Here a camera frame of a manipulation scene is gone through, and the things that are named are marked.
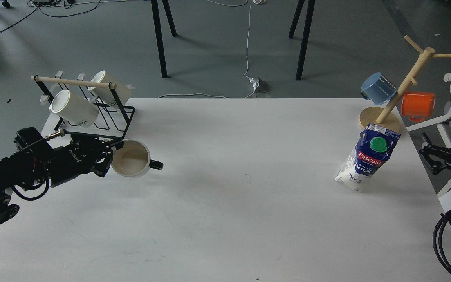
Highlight white smiley mug black handle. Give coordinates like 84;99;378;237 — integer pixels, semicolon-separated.
111;139;164;178

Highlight black table legs left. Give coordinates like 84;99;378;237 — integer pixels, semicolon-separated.
151;0;178;79

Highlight black wire mug rack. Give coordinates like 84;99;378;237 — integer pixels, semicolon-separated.
31;74;135;139

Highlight white mug front on rack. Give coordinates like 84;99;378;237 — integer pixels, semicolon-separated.
49;90;99;127

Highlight white mug on rack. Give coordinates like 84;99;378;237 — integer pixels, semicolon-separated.
88;70;132;108
49;90;99;127

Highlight black table legs right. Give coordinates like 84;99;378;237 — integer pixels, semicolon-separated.
288;0;316;81

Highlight blue Pascual milk carton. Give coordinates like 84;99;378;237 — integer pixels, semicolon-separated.
334;123;401;192

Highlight white mug rear on rack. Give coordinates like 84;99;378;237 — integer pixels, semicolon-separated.
88;70;132;108

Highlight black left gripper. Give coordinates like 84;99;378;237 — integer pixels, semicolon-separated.
45;140;124;188

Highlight orange cup on tree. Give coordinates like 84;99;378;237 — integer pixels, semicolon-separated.
400;91;436;123

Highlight black floor cable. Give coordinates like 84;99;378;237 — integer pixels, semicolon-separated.
0;0;103;51

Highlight grey power plug box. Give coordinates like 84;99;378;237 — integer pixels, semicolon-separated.
249;77;269;93

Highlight wooden mug tree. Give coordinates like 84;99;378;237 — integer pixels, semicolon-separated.
358;35;451;133

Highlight blue cup on tree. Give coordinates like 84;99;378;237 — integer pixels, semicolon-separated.
361;72;397;105

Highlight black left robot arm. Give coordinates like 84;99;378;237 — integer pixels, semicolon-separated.
0;127;123;225

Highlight white floor cable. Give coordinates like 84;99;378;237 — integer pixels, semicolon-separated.
157;0;267;99

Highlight black table legs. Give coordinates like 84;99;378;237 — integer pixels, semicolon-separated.
288;0;316;81
151;0;178;79

